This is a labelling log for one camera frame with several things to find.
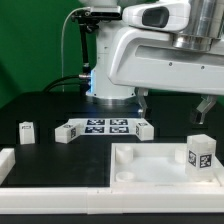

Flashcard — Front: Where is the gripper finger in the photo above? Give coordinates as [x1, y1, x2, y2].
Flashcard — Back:
[190, 95, 217, 124]

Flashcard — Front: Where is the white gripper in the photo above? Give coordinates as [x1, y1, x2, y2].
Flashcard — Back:
[108, 1, 224, 118]

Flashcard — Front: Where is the white square tabletop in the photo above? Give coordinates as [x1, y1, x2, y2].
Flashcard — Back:
[110, 143, 224, 189]

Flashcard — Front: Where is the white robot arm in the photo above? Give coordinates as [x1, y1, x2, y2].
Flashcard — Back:
[79, 0, 224, 124]

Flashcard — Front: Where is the fiducial marker sheet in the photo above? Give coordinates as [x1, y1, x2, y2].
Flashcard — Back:
[68, 118, 148, 135]

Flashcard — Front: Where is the white obstacle fence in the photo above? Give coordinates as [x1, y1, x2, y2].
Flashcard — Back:
[0, 146, 224, 215]

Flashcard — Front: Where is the black cable bundle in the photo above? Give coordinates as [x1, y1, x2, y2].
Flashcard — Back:
[42, 74, 92, 93]

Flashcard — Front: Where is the black camera on stand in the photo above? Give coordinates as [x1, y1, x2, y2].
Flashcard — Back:
[71, 6, 122, 74]

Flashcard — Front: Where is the white cable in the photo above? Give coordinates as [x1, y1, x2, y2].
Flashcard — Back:
[60, 6, 92, 93]

